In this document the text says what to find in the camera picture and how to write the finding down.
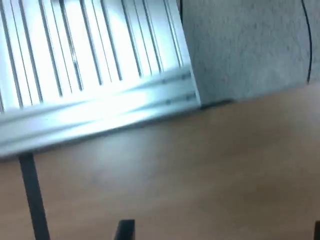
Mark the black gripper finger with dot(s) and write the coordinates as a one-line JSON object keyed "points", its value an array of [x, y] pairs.
{"points": [[125, 231], [317, 231]]}

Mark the flat black strip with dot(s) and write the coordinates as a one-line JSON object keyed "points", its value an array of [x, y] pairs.
{"points": [[33, 195]]}

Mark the aluminium slotted robot table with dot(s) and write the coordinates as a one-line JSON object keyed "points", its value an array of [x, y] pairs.
{"points": [[100, 105]]}

